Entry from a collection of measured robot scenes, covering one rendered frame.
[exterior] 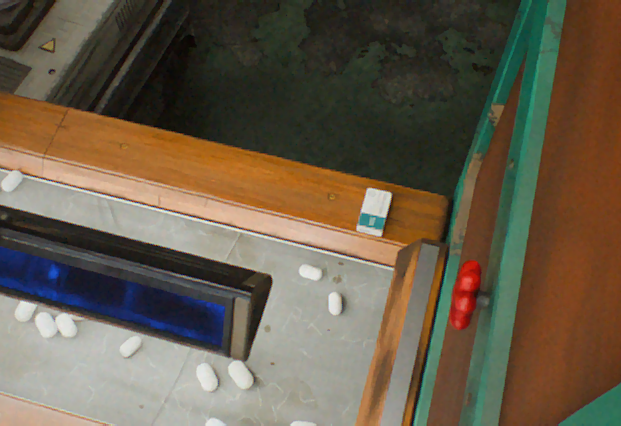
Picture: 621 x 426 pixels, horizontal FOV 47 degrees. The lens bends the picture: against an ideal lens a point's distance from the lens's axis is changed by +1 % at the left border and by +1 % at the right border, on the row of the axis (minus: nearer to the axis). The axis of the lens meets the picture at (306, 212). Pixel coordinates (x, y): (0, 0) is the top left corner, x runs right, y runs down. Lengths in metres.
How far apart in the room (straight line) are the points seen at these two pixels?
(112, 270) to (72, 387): 0.39
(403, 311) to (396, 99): 1.26
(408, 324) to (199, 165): 0.40
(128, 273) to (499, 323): 0.32
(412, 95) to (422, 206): 1.08
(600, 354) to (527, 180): 0.22
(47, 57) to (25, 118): 0.47
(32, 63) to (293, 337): 0.91
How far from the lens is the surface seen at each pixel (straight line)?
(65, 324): 0.99
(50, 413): 0.96
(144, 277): 0.60
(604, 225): 0.29
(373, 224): 0.97
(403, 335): 0.83
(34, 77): 1.60
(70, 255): 0.63
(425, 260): 0.87
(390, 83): 2.08
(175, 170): 1.05
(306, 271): 0.96
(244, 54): 2.15
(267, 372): 0.94
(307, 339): 0.95
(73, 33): 1.64
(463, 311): 0.43
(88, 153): 1.09
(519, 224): 0.44
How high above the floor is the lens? 1.65
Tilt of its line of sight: 63 degrees down
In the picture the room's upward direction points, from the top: 2 degrees counter-clockwise
